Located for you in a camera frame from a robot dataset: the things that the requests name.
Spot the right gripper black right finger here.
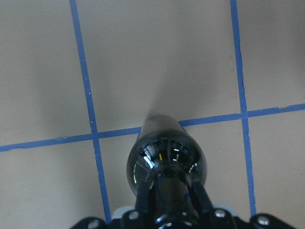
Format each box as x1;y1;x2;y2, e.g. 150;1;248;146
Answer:
191;181;213;215

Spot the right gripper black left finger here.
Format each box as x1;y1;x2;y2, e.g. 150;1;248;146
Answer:
135;182;151;214

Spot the dark wine bottle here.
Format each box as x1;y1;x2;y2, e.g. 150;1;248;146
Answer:
126;114;208;226

